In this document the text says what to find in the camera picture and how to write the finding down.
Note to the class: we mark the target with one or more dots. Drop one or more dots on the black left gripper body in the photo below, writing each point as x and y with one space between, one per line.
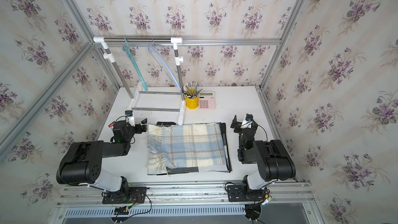
138 129

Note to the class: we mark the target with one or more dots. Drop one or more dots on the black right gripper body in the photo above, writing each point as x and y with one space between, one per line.
238 129

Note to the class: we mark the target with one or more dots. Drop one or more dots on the plaid blue cream scarf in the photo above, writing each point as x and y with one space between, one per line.
186 149

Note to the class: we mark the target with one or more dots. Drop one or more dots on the black white checkered scarf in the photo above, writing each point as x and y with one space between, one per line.
226 143

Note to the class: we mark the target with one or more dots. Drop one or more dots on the light blue plastic hanger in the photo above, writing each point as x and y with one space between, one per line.
163 64

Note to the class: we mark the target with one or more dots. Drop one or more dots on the teal plastic hanger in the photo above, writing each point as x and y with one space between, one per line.
126 49

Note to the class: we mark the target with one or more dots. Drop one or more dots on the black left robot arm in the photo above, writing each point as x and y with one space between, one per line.
82 163

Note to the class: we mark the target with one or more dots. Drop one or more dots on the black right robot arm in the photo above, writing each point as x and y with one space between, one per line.
271 157

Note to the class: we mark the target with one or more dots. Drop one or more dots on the blue red pencil box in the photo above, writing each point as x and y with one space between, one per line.
111 124

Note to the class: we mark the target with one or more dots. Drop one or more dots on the pink calculator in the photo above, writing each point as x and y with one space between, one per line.
207 100

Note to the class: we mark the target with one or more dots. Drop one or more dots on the yellow pen cup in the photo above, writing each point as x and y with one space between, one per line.
192 102

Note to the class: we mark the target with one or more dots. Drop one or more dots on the pens in cup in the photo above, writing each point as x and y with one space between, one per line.
191 90

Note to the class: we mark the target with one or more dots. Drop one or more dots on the white steel clothes rack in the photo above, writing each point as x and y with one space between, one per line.
135 96

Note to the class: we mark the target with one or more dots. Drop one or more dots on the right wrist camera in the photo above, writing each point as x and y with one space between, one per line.
249 118

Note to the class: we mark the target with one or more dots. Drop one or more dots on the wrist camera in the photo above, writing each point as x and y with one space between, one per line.
249 118
129 114

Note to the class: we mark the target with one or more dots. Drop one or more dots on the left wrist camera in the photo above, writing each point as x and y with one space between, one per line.
129 114

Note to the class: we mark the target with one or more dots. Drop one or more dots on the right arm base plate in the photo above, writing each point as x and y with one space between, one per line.
239 193

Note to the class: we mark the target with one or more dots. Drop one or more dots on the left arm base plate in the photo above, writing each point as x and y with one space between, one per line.
134 195

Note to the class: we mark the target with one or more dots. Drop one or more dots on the aluminium front rail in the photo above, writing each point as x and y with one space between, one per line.
175 193

